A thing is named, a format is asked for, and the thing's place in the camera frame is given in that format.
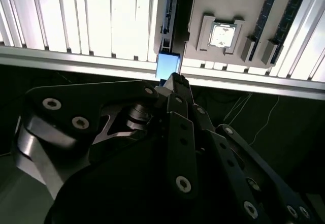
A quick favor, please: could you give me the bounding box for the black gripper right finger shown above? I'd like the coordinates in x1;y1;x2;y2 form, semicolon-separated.
181;78;325;224

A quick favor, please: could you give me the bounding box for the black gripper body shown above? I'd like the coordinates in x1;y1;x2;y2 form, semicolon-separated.
45;102;244;224

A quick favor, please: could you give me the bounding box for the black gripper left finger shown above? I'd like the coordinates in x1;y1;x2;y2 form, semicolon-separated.
11;73;198;201

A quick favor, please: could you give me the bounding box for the hard disk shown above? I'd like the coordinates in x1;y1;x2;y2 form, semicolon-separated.
154;0;198;80

